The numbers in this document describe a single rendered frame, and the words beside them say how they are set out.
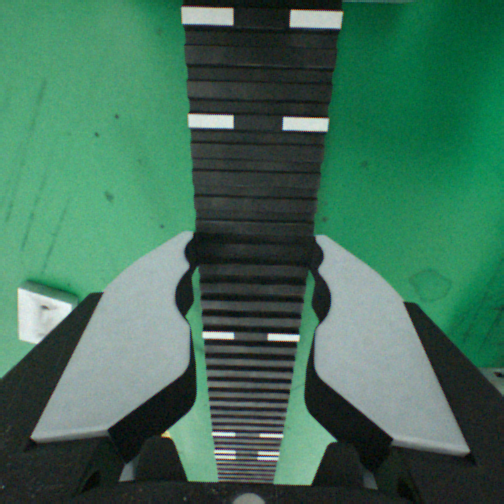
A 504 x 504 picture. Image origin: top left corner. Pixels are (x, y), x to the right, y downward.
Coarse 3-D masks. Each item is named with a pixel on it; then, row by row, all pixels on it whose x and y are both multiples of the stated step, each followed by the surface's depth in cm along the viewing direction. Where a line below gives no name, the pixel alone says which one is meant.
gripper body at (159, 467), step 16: (144, 448) 4; (160, 448) 4; (336, 448) 5; (352, 448) 5; (144, 464) 4; (160, 464) 4; (176, 464) 4; (320, 464) 4; (336, 464) 4; (352, 464) 4; (128, 480) 4; (144, 480) 4; (160, 480) 4; (176, 480) 4; (320, 480) 4; (336, 480) 4; (352, 480) 4; (80, 496) 4; (96, 496) 4; (112, 496) 4; (128, 496) 4; (144, 496) 4; (160, 496) 4; (176, 496) 4; (192, 496) 4; (208, 496) 4; (224, 496) 4; (240, 496) 4; (256, 496) 4; (272, 496) 4; (288, 496) 4; (304, 496) 4; (320, 496) 4; (336, 496) 4; (352, 496) 4; (368, 496) 4; (384, 496) 4
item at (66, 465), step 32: (64, 320) 7; (32, 352) 6; (64, 352) 6; (0, 384) 5; (32, 384) 5; (0, 416) 5; (32, 416) 5; (0, 448) 4; (32, 448) 5; (64, 448) 4; (96, 448) 5; (0, 480) 4; (32, 480) 4; (64, 480) 4; (96, 480) 5
